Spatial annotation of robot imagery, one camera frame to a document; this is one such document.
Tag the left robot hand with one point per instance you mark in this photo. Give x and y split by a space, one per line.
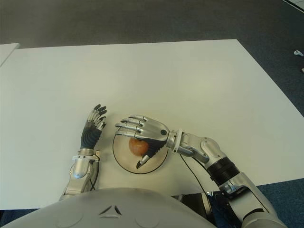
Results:
91 137

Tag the red yellow apple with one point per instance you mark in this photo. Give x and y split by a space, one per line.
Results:
137 147

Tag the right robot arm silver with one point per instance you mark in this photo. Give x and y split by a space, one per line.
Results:
225 171

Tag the cream plate with black rim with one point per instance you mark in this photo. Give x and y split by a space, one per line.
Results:
123 159

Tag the grey robot torso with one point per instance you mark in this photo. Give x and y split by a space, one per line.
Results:
107 209

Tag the white side table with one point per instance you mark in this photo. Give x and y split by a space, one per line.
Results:
7 52

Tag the white controller on floor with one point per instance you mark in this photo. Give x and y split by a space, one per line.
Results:
298 53

